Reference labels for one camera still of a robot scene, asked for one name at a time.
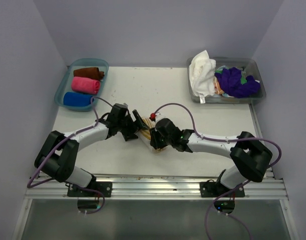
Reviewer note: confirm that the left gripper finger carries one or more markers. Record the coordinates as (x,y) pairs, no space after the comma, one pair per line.
(129,136)
(140,124)

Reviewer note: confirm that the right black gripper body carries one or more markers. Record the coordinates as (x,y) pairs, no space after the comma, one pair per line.
(167,138)

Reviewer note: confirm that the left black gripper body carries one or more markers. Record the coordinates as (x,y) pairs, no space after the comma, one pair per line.
(127,124)

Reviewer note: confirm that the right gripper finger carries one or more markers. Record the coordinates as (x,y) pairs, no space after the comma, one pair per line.
(155,138)
(165,143)

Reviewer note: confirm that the yellow white striped towel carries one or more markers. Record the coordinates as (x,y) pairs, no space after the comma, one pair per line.
(145,137)

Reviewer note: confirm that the blue towel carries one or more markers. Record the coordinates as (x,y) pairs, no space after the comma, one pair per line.
(75,99)

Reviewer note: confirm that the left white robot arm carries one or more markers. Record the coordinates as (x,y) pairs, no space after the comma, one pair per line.
(57,157)

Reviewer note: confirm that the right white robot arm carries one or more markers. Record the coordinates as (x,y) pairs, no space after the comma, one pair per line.
(251,158)

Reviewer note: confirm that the pink rolled towel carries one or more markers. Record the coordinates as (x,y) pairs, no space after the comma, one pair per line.
(85,85)

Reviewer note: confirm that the brown rolled towel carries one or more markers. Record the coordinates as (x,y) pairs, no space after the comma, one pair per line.
(89,72)

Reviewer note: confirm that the teal plastic tray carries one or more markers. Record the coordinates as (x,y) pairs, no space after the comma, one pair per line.
(65,85)

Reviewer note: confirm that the peach patterned cloth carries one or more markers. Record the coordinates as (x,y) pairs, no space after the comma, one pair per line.
(218,89)

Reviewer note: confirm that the grey plastic bin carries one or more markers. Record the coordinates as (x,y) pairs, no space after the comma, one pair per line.
(249,67)

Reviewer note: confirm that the purple towel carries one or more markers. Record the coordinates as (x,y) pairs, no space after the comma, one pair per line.
(232,83)

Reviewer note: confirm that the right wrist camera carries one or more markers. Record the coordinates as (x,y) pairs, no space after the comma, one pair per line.
(156,117)

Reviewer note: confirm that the aluminium mounting rail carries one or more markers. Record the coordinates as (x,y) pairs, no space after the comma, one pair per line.
(154,188)

